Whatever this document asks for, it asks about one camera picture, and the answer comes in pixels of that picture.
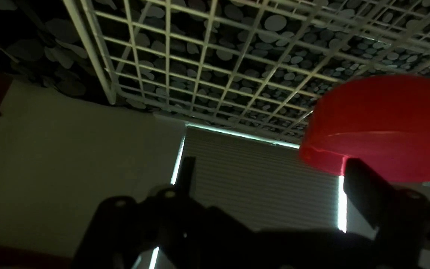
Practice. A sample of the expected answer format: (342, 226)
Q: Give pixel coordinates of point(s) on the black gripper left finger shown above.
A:
(185, 176)

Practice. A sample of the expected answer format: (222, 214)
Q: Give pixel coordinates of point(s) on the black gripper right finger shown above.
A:
(384, 207)

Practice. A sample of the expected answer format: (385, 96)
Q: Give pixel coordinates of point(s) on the pink plastic bowl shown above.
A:
(379, 120)

